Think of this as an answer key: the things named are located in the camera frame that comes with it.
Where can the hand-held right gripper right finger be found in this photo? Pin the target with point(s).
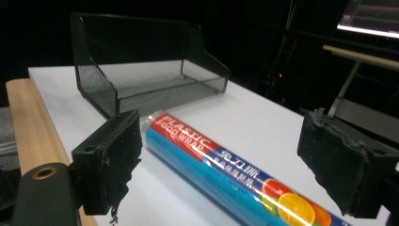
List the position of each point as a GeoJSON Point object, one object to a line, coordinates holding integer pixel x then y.
{"type": "Point", "coordinates": [342, 163]}

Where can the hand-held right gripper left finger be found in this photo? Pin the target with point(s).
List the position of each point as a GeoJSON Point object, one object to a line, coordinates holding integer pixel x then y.
{"type": "Point", "coordinates": [106, 163]}

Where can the blue plastic wrap roll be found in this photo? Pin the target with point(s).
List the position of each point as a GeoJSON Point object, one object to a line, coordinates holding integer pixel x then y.
{"type": "Point", "coordinates": [226, 175]}

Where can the white metal stand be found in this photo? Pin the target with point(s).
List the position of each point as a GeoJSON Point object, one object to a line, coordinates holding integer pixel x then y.
{"type": "Point", "coordinates": [357, 84]}

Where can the wooden rolling pin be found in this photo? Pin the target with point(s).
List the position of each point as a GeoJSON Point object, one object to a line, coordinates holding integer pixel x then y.
{"type": "Point", "coordinates": [31, 125]}

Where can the monitor screen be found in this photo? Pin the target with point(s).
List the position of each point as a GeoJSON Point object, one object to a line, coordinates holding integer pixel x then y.
{"type": "Point", "coordinates": [370, 17]}

